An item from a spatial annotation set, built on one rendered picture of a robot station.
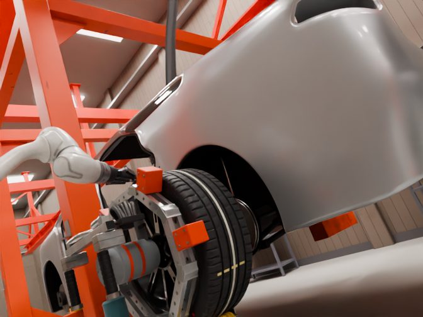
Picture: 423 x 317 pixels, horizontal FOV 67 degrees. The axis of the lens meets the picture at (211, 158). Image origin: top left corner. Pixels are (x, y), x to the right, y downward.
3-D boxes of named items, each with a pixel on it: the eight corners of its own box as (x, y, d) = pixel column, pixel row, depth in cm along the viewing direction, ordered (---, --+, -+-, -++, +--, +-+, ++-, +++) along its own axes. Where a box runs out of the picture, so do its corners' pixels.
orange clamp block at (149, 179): (162, 192, 125) (163, 169, 123) (145, 195, 119) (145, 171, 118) (152, 187, 130) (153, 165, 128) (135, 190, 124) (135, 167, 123)
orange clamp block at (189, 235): (194, 246, 113) (210, 239, 107) (177, 251, 107) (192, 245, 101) (188, 226, 115) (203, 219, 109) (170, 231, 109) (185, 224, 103)
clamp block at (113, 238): (126, 242, 106) (122, 226, 107) (100, 249, 100) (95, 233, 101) (119, 245, 109) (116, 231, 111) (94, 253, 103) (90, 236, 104)
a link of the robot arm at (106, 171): (104, 175, 120) (115, 177, 126) (97, 155, 124) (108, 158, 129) (87, 187, 123) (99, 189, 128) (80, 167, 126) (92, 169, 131)
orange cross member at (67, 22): (282, 82, 386) (269, 53, 397) (56, 43, 207) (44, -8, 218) (275, 87, 394) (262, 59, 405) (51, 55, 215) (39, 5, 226)
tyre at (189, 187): (150, 175, 174) (166, 298, 171) (109, 180, 158) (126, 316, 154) (240, 158, 127) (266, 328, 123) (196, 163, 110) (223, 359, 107)
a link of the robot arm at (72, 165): (107, 168, 120) (89, 148, 126) (74, 161, 106) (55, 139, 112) (92, 190, 122) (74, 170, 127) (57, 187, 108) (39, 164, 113)
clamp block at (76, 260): (89, 262, 129) (86, 250, 130) (66, 269, 123) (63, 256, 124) (85, 265, 132) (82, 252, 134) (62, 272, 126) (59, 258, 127)
